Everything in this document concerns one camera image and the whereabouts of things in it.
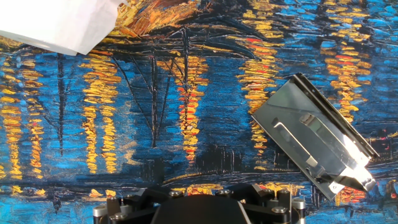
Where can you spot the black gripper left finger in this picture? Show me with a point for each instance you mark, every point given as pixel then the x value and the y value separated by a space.
pixel 130 208

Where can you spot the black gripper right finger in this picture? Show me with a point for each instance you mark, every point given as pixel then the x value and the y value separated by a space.
pixel 273 208

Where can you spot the white toilet paper roll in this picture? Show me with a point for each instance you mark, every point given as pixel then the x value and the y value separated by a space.
pixel 56 21

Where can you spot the green striped flat box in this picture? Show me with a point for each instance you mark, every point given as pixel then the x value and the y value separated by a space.
pixel 298 124

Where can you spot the starry night painting tablecloth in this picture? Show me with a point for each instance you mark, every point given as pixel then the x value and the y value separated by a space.
pixel 186 93

